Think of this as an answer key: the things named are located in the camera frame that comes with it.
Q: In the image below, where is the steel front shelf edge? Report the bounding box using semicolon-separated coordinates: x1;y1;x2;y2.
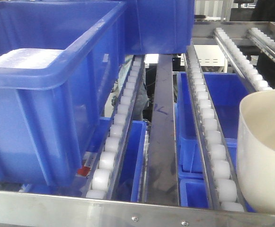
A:
0;191;275;227

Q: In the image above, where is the white roller track left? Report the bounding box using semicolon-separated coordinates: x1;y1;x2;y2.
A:
85;55;145;200

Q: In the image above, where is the white roller track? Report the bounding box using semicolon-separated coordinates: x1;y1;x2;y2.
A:
85;55;145;200
184;45;247;212
214;27;272;92

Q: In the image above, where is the blue crate top centre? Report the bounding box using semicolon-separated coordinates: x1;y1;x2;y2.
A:
124;0;195;55

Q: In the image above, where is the large blue crate front left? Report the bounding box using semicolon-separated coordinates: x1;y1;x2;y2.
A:
0;0;126;186

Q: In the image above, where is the white roller track far right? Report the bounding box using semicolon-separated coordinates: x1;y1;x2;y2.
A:
214;27;272;92

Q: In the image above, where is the white roller track centre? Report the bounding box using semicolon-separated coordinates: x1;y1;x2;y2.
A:
184;45;247;212

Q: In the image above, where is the steel centre rail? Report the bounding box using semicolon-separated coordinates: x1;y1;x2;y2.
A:
143;54;179;206

